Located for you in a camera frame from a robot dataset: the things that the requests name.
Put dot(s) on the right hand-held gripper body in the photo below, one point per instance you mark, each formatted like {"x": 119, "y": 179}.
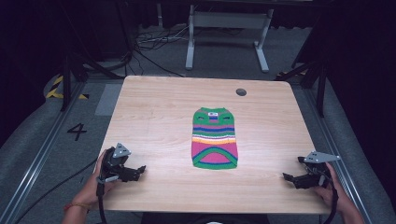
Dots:
{"x": 319, "y": 174}

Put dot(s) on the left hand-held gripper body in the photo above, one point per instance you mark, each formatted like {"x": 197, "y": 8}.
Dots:
{"x": 112, "y": 163}

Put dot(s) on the striped knitted pet sweater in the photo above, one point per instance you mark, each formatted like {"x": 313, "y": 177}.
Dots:
{"x": 214, "y": 143}

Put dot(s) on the person's right hand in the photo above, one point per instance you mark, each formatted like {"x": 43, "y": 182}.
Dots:
{"x": 334, "y": 196}

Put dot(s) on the person's left hand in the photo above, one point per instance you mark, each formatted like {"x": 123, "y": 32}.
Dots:
{"x": 90, "y": 188}

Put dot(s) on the grey floor plate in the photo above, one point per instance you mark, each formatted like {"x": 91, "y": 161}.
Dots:
{"x": 109, "y": 99}

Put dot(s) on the person's dark clothing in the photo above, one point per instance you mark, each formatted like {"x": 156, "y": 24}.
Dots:
{"x": 202, "y": 218}

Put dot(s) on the black metal stand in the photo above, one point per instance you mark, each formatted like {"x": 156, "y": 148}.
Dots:
{"x": 67, "y": 81}
{"x": 320, "y": 81}

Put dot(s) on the yellow black hazard tape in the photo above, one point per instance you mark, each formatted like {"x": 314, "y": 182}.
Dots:
{"x": 56, "y": 88}

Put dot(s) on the metal floor rail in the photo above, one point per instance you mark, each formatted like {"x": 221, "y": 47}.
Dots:
{"x": 336, "y": 146}
{"x": 34, "y": 161}

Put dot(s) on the white metal table frame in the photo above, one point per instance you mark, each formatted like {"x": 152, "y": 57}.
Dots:
{"x": 229, "y": 20}

